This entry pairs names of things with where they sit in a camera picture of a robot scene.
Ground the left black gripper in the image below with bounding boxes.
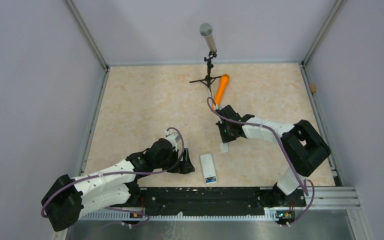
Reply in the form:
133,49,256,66
154,147,195,175

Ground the white battery cover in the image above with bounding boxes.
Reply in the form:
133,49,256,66
220,143,229,153

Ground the blue AAA battery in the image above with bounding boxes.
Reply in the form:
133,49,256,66
205,177,217,184

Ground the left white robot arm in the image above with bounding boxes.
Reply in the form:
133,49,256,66
41,133,195,232

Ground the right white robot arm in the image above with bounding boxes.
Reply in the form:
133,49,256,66
215,105,331,206

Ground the orange microphone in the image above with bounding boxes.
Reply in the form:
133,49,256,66
212,74,230,110

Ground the black tripod mic stand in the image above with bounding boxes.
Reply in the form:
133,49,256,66
189,51,222,97

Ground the grey microphone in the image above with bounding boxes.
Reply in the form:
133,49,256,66
199,22,217,54

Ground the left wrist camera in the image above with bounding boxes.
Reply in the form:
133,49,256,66
164,130,181,151

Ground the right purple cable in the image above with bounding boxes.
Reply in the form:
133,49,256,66
206,96,316,228

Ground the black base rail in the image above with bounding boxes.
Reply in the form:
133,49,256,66
135,187,279,218

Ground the white cable duct strip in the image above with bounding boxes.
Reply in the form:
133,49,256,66
80,209,279,222

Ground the small tan wall knob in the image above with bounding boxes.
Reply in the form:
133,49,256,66
308,83,317,94

